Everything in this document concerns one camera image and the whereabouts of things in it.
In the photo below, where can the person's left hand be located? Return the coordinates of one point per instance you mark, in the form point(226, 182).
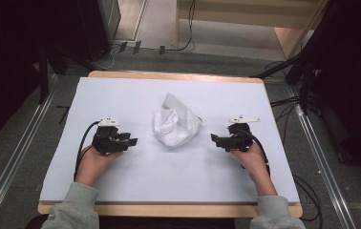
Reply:
point(91, 165)

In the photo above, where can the white mesh laundry bag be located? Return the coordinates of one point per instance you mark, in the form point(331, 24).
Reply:
point(175, 125)

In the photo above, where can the white table mat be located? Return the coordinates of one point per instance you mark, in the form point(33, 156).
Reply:
point(175, 171)

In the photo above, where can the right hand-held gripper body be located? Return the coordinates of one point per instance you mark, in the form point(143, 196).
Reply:
point(240, 140)

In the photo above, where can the black metal stand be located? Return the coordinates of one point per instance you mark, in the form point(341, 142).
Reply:
point(43, 76)
point(302, 82)

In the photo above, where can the black cabinet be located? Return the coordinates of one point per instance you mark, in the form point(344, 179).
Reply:
point(86, 25)

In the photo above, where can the metal floor rail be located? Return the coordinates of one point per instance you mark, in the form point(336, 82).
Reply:
point(16, 152)
point(322, 165)

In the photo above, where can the wooden table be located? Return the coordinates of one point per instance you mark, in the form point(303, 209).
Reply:
point(169, 210)

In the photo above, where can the black curtain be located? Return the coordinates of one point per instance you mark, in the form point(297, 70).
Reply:
point(3, 63)
point(350, 79)

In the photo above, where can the light wooden furniture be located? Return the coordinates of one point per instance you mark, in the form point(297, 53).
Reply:
point(251, 12)

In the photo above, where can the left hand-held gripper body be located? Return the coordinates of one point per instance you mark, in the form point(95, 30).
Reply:
point(107, 141)

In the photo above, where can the person's right hand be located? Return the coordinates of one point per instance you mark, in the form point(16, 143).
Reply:
point(253, 160)

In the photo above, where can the small black floor bracket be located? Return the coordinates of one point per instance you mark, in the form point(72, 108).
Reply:
point(137, 47)
point(162, 50)
point(123, 46)

